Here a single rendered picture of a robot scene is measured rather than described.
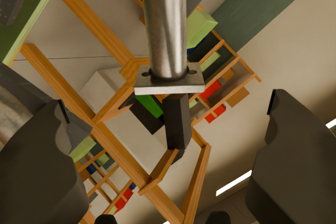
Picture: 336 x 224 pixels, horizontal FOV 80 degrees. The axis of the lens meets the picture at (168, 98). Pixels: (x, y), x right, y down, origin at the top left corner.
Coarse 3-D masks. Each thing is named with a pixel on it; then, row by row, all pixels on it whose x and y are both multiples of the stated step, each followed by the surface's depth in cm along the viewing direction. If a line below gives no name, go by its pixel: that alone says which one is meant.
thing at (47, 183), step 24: (48, 120) 10; (24, 144) 8; (48, 144) 8; (0, 168) 7; (24, 168) 7; (48, 168) 7; (72, 168) 7; (0, 192) 6; (24, 192) 6; (48, 192) 6; (72, 192) 6; (0, 216) 6; (24, 216) 6; (48, 216) 6; (72, 216) 7
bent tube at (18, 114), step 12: (0, 96) 16; (12, 96) 17; (0, 108) 15; (12, 108) 16; (24, 108) 17; (0, 120) 15; (12, 120) 16; (24, 120) 16; (0, 132) 16; (12, 132) 16
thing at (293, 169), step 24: (288, 96) 10; (288, 120) 9; (312, 120) 8; (288, 144) 7; (312, 144) 7; (264, 168) 7; (288, 168) 7; (312, 168) 7; (264, 192) 6; (288, 192) 6; (312, 192) 6; (264, 216) 6; (288, 216) 5; (312, 216) 5
